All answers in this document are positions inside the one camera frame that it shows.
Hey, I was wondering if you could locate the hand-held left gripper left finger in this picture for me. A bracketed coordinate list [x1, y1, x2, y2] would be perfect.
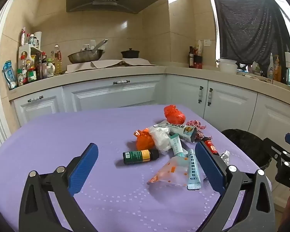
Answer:
[19, 142, 99, 232]

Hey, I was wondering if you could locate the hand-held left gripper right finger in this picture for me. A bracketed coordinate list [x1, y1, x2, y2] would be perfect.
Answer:
[195, 141, 276, 232]

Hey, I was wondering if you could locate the silver foil wrapper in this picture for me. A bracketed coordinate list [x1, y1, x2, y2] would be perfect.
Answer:
[219, 150, 230, 166]

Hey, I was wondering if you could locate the small red black tube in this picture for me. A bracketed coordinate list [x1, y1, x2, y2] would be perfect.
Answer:
[201, 137, 220, 156]

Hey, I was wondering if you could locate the trash bin with black bag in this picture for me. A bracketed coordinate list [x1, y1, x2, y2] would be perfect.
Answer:
[220, 129, 272, 172]

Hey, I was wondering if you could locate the teal squeeze tube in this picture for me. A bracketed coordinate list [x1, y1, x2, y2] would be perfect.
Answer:
[169, 134, 185, 157]

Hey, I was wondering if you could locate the clear orange-dotted packet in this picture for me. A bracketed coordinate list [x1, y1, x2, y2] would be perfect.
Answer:
[147, 156, 191, 186]

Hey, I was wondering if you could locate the red white striped string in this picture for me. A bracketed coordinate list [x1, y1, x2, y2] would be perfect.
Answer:
[186, 120, 207, 141]

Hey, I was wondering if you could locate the long grey powder sachet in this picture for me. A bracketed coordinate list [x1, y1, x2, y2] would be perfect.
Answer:
[154, 123, 198, 142]

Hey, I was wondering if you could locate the brown bottle green label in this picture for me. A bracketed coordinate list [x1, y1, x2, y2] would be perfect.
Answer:
[122, 149, 159, 165]

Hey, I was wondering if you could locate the clear white plastic bag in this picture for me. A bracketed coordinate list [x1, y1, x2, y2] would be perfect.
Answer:
[148, 126, 172, 154]

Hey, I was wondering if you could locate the red plastic bag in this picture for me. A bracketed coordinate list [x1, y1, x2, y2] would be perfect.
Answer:
[164, 105, 186, 124]

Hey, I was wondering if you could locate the orange plastic bag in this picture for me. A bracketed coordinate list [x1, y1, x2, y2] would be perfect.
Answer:
[134, 129, 155, 151]

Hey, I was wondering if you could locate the white cabinet door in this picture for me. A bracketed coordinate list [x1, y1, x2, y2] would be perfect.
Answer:
[204, 81, 258, 132]
[165, 75, 208, 119]
[63, 75, 166, 113]
[248, 94, 290, 150]
[13, 93, 64, 126]

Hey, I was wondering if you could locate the purple tablecloth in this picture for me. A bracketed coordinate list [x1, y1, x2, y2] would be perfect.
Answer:
[0, 104, 272, 232]

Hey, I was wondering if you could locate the white spray bottle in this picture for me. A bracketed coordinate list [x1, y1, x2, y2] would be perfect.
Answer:
[268, 53, 275, 79]

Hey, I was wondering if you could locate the green white package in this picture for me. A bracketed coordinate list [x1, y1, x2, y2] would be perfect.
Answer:
[251, 61, 262, 76]

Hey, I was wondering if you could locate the white bucket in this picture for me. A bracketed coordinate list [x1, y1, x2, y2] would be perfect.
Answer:
[217, 58, 237, 73]

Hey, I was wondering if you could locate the beige kitchen countertop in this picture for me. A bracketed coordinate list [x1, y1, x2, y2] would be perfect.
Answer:
[8, 65, 290, 109]

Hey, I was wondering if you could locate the black storage container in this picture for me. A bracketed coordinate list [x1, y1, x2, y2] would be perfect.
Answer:
[193, 55, 203, 69]

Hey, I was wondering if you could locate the cluster of condiment bottles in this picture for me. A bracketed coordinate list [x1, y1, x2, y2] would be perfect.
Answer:
[16, 28, 63, 86]

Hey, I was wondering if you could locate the metal wok pan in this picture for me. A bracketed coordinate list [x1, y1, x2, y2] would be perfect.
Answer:
[68, 39, 109, 64]

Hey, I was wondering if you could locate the dark curtain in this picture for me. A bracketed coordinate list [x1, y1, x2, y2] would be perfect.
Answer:
[213, 0, 290, 73]

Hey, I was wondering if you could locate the blue white snack bag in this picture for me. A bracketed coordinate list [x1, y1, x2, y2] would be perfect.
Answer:
[2, 61, 18, 90]

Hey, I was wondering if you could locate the black cooking pot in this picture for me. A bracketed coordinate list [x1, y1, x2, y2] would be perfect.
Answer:
[121, 48, 140, 59]

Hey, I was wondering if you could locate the white spice rack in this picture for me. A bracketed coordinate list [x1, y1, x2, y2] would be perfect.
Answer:
[18, 45, 43, 78]

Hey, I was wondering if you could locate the white paper roll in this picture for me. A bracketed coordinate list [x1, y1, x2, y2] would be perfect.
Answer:
[34, 31, 43, 49]

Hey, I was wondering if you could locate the white door frame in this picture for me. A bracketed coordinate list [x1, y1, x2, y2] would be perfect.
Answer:
[0, 0, 22, 155]

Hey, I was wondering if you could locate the white window frame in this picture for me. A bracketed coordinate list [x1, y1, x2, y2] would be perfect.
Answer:
[208, 0, 220, 61]

